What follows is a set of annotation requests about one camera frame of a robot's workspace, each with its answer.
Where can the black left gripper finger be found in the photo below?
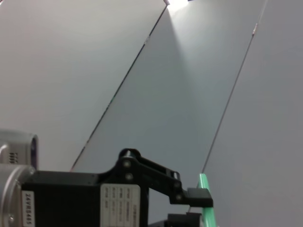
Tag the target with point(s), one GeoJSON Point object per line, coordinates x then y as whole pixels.
{"type": "Point", "coordinates": [184, 221]}
{"type": "Point", "coordinates": [165, 179]}

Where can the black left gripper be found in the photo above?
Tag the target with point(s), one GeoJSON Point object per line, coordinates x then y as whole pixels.
{"type": "Point", "coordinates": [71, 198]}

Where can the green utility knife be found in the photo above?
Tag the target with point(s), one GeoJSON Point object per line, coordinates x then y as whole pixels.
{"type": "Point", "coordinates": [210, 217]}

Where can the bright ceiling lamp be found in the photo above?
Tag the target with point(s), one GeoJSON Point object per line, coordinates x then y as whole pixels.
{"type": "Point", "coordinates": [178, 3]}

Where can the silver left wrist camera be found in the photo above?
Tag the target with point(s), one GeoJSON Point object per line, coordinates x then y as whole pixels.
{"type": "Point", "coordinates": [19, 149]}

